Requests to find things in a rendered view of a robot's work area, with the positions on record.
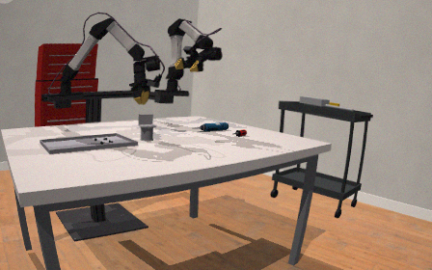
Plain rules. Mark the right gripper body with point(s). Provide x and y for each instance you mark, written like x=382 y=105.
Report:
x=137 y=89

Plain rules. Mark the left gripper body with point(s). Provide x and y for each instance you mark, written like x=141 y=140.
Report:
x=192 y=61

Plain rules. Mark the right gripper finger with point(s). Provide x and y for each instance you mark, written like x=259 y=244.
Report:
x=139 y=100
x=145 y=98

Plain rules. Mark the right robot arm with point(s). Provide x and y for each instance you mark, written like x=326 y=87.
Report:
x=97 y=32

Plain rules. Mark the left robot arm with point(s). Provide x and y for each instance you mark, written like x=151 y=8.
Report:
x=176 y=33

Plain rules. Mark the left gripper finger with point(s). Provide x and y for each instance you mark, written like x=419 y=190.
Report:
x=194 y=67
x=179 y=64

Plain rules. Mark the blue screwdriver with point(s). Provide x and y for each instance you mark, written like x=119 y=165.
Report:
x=213 y=126

